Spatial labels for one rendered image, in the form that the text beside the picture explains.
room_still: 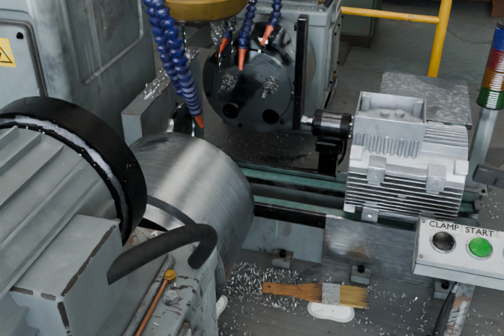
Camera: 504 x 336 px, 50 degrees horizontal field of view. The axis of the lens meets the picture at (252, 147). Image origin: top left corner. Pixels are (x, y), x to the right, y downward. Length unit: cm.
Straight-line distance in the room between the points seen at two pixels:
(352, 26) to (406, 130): 334
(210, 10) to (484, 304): 75
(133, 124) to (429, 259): 54
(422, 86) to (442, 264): 88
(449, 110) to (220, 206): 89
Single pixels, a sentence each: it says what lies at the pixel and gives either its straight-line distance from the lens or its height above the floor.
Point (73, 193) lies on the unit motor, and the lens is 49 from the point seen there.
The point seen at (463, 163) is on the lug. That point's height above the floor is 109.
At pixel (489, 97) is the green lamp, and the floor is 106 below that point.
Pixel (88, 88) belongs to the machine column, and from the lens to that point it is 104.
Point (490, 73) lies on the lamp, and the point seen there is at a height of 111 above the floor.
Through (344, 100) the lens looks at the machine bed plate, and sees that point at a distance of 177.
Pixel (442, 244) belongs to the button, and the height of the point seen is 107.
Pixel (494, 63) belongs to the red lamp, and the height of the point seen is 114.
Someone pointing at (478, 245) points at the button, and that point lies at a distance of 85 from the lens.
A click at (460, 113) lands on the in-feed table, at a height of 92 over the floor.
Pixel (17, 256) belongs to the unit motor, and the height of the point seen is 132.
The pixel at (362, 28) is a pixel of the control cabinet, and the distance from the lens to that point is 428.
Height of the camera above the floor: 161
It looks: 32 degrees down
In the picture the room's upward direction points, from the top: straight up
